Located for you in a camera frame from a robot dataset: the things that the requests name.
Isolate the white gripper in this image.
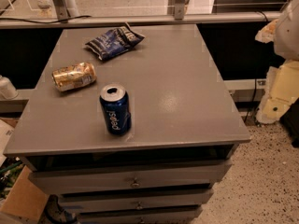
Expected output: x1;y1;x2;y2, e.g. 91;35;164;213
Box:
256;60;299;124

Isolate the blue pepsi can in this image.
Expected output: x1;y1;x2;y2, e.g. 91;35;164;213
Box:
99;83;131;135

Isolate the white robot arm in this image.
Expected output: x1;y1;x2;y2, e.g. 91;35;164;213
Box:
255;0;299;124

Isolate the gold crushed soda can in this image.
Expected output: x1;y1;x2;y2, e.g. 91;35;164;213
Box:
51;63;96;91

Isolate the grey drawer cabinet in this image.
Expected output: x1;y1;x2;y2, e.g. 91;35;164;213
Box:
5;25;250;224

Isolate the blue chip bag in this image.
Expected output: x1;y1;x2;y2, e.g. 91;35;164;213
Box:
85;23;145;61

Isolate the top drawer knob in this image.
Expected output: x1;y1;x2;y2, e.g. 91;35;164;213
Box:
130;178;140;189

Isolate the drawer knob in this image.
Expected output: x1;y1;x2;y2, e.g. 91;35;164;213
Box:
130;178;140;189
135;203;144;210

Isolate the middle drawer knob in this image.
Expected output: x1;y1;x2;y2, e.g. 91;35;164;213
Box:
135;203;144;210

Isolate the white cylinder object left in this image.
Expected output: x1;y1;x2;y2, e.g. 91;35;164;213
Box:
0;76;18;100

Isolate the brown cardboard box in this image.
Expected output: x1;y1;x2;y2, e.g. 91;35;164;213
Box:
0;167;49;224

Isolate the black hanging cable right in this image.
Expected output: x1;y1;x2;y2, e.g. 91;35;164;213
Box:
243;77;260;123

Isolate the black cable on rail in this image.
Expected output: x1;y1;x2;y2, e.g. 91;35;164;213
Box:
0;14;93;24

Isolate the grey metal rail frame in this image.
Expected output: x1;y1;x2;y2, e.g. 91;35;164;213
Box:
0;0;291;29

